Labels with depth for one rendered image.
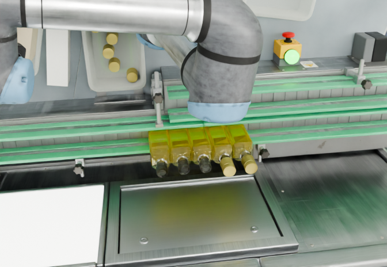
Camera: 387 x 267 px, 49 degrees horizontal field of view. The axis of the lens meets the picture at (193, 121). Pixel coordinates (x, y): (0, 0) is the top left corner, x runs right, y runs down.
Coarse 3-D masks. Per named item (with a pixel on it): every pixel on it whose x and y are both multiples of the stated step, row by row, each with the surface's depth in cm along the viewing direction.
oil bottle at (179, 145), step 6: (168, 132) 125; (174, 132) 124; (180, 132) 124; (186, 132) 124; (168, 138) 124; (174, 138) 121; (180, 138) 121; (186, 138) 121; (174, 144) 118; (180, 144) 118; (186, 144) 118; (174, 150) 115; (180, 150) 115; (186, 150) 115; (174, 156) 115; (180, 156) 115; (186, 156) 115; (174, 162) 116
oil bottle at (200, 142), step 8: (192, 128) 126; (200, 128) 126; (192, 136) 122; (200, 136) 122; (192, 144) 118; (200, 144) 117; (208, 144) 117; (192, 152) 117; (200, 152) 116; (208, 152) 116; (192, 160) 118
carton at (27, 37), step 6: (18, 30) 92; (24, 30) 92; (30, 30) 92; (36, 30) 98; (18, 36) 92; (24, 36) 92; (30, 36) 93; (36, 36) 99; (18, 42) 93; (24, 42) 93; (30, 42) 93; (36, 42) 100; (30, 48) 94; (30, 54) 95
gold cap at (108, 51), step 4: (108, 44) 131; (104, 48) 128; (108, 48) 128; (112, 48) 129; (104, 52) 128; (108, 52) 128; (112, 52) 128; (104, 56) 128; (108, 56) 129; (112, 56) 129
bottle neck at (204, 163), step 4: (200, 156) 115; (204, 156) 115; (200, 160) 114; (204, 160) 113; (208, 160) 114; (200, 164) 113; (204, 164) 111; (208, 164) 111; (200, 168) 112; (204, 168) 114; (208, 168) 113; (204, 172) 112
